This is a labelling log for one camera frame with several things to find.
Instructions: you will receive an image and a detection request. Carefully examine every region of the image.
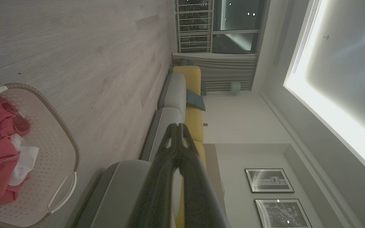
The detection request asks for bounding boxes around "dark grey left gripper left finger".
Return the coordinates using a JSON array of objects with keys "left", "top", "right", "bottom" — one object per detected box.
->
[{"left": 129, "top": 123, "right": 179, "bottom": 228}]

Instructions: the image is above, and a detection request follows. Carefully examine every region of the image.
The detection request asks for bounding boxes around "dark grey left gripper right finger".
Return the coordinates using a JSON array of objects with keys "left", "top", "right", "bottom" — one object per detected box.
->
[{"left": 179, "top": 124, "right": 231, "bottom": 228}]

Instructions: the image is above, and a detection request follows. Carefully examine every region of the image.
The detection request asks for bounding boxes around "grey and yellow sofa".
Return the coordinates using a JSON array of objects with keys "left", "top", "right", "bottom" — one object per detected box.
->
[{"left": 72, "top": 66, "right": 207, "bottom": 228}]

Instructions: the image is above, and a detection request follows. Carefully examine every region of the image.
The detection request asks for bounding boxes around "small framed black-white picture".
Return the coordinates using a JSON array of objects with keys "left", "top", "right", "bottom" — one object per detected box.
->
[{"left": 245, "top": 168, "right": 295, "bottom": 193}]

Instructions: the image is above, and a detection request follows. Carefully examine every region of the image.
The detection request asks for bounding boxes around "large framed black-white picture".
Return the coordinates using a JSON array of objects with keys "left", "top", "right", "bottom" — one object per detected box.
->
[{"left": 254, "top": 199, "right": 313, "bottom": 228}]

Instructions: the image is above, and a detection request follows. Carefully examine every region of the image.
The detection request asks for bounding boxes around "blue throw cushion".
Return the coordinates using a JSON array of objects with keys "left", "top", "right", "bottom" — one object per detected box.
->
[{"left": 186, "top": 89, "right": 206, "bottom": 111}]

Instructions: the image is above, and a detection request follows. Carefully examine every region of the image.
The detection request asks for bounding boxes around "beige perforated plastic laundry basket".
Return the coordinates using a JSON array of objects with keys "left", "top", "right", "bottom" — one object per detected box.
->
[{"left": 0, "top": 83, "right": 80, "bottom": 228}]

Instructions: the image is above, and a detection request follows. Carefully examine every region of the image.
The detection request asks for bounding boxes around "grey pleated curtain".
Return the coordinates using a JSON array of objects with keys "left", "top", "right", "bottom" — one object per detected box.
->
[{"left": 172, "top": 52, "right": 258, "bottom": 92}]

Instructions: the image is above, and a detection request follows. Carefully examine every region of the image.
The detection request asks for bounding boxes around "white balcony railing grille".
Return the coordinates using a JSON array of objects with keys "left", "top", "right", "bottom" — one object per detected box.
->
[{"left": 176, "top": 0, "right": 214, "bottom": 53}]

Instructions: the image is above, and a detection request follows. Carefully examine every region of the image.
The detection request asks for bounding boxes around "large glass window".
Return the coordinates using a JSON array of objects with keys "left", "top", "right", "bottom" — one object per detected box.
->
[{"left": 213, "top": 0, "right": 267, "bottom": 54}]

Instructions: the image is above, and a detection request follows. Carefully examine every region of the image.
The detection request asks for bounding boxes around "long white air vent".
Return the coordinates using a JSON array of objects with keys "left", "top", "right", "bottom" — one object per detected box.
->
[{"left": 291, "top": 0, "right": 321, "bottom": 74}]

